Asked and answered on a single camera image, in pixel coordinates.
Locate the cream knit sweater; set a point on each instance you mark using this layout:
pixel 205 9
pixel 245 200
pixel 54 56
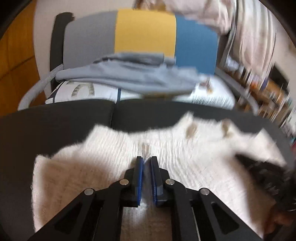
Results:
pixel 197 153

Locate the person right hand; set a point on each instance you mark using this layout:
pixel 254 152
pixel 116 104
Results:
pixel 278 217

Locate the black rolled mat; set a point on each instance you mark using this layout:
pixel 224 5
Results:
pixel 57 39

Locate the grey blue garment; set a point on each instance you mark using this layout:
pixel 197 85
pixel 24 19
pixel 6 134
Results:
pixel 144 73

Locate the wooden desk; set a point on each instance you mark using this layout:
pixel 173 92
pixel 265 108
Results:
pixel 271 95

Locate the grey yellow blue chair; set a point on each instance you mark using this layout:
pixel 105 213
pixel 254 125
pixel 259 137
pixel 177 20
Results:
pixel 130 30

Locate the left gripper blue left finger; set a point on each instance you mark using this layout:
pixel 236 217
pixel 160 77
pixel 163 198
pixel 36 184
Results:
pixel 96 214

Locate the wooden wardrobe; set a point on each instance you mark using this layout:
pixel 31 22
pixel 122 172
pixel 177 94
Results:
pixel 18 63

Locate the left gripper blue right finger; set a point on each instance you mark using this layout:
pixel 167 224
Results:
pixel 196 214

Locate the pink patterned curtain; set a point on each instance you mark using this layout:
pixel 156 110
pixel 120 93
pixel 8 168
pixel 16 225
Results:
pixel 249 24

